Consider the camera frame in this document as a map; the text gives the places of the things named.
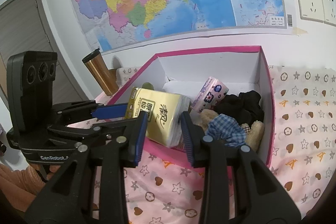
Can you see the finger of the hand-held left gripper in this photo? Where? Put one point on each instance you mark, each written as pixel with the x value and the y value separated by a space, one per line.
pixel 113 109
pixel 105 129

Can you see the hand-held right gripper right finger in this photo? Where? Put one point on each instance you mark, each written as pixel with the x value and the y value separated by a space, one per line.
pixel 187 137

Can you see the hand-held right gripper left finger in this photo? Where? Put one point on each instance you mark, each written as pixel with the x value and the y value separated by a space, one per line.
pixel 139 134

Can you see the yellow tissue pack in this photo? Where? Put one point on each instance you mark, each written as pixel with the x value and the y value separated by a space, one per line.
pixel 157 113

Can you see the blue checkered scrunchie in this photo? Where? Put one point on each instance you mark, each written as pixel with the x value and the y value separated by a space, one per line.
pixel 225 129

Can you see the green plush toy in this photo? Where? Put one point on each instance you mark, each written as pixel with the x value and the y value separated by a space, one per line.
pixel 148 86

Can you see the floral tissue pack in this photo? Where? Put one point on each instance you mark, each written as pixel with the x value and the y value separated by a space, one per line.
pixel 210 94

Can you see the black scrunchie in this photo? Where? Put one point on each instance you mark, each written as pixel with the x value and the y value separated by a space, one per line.
pixel 244 106

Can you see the cream plush rabbit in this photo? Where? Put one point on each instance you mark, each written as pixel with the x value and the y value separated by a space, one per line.
pixel 256 134

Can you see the pink cardboard box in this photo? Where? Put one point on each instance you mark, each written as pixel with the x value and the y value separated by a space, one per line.
pixel 210 66

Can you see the person's left forearm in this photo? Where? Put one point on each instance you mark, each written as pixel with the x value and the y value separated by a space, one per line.
pixel 21 182

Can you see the gold metal tumbler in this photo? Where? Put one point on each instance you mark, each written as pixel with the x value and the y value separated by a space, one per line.
pixel 101 74

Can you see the grey door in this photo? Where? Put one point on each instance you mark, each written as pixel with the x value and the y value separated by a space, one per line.
pixel 21 29

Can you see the pink star-print tablecloth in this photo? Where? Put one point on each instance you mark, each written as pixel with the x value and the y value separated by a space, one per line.
pixel 302 121

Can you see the white wall socket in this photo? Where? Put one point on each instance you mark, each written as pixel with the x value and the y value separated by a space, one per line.
pixel 329 6
pixel 309 1

